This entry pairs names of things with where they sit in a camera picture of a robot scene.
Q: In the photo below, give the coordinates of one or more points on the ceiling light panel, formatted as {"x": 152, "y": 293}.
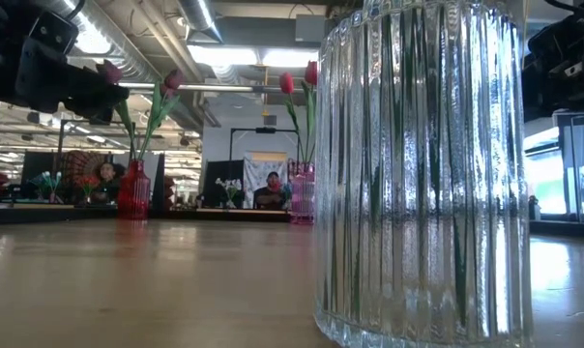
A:
{"x": 224, "y": 55}
{"x": 289, "y": 59}

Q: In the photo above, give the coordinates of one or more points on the red patterned wall hanging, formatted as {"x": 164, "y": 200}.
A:
{"x": 81, "y": 162}

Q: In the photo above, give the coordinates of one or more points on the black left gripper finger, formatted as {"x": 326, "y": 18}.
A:
{"x": 96, "y": 112}
{"x": 113, "y": 94}

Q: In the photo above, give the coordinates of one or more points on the long ceiling light strip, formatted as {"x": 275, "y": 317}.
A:
{"x": 214, "y": 88}

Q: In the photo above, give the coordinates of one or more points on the black board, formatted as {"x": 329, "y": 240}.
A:
{"x": 214, "y": 183}

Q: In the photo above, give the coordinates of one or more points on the pink ribbed glass vase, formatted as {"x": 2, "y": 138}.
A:
{"x": 302, "y": 193}

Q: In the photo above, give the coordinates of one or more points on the red artificial tulip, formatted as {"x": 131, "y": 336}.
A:
{"x": 312, "y": 72}
{"x": 286, "y": 83}

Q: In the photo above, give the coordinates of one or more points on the black light stand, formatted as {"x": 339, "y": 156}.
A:
{"x": 575, "y": 164}

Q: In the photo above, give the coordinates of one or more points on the white patterned cloth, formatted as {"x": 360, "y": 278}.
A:
{"x": 260, "y": 166}

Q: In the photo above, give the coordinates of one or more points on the pink and blue bouquet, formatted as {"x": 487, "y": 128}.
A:
{"x": 286, "y": 191}

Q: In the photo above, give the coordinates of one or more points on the teal flower bouquet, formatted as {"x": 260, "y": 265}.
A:
{"x": 48, "y": 181}

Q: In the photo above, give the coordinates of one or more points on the red ribbed glass vase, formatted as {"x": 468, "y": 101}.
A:
{"x": 134, "y": 193}

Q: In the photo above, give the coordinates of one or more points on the silver ventilation duct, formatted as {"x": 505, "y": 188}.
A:
{"x": 200, "y": 17}

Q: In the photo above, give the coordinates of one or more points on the clear ribbed glass vase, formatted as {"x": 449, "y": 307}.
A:
{"x": 490, "y": 193}

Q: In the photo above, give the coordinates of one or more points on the red flower bouquet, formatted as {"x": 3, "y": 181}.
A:
{"x": 86, "y": 182}

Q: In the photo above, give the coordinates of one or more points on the person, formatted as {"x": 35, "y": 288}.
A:
{"x": 107, "y": 174}
{"x": 271, "y": 195}

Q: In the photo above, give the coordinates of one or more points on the white flower bouquet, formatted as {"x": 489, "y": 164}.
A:
{"x": 230, "y": 186}

